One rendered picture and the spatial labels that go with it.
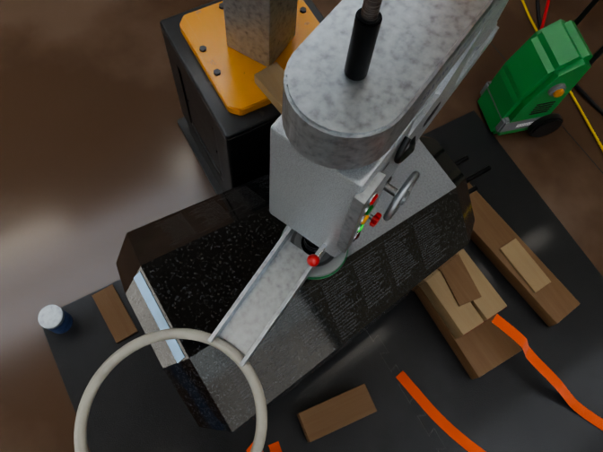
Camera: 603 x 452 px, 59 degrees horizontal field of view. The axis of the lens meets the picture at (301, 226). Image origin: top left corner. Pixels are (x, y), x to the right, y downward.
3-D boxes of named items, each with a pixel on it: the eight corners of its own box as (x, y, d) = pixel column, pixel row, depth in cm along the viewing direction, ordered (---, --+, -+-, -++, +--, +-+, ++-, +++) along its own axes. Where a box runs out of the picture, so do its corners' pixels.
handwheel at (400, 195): (383, 171, 149) (395, 143, 135) (414, 191, 147) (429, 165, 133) (353, 211, 143) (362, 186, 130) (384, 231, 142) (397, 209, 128)
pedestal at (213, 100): (177, 122, 278) (148, 17, 210) (288, 75, 293) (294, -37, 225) (233, 225, 258) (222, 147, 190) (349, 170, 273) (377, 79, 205)
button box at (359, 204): (353, 222, 131) (375, 167, 104) (362, 229, 130) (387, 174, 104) (335, 247, 128) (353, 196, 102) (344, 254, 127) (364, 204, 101)
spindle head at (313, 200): (341, 126, 156) (369, 13, 115) (405, 167, 153) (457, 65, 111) (266, 217, 144) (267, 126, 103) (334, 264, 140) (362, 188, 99)
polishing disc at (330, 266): (308, 291, 164) (308, 290, 163) (266, 238, 169) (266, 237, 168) (361, 252, 170) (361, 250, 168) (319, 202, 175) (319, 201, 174)
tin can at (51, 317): (48, 316, 235) (35, 308, 223) (70, 308, 237) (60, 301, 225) (51, 337, 232) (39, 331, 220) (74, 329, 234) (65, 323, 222)
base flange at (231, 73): (177, 24, 209) (174, 15, 205) (286, -16, 220) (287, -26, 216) (232, 120, 194) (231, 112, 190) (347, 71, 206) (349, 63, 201)
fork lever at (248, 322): (340, 139, 158) (340, 133, 153) (395, 174, 155) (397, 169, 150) (202, 332, 152) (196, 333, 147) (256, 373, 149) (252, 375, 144)
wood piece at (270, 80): (254, 83, 196) (254, 74, 192) (276, 70, 199) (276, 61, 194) (286, 121, 191) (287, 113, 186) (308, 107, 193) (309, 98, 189)
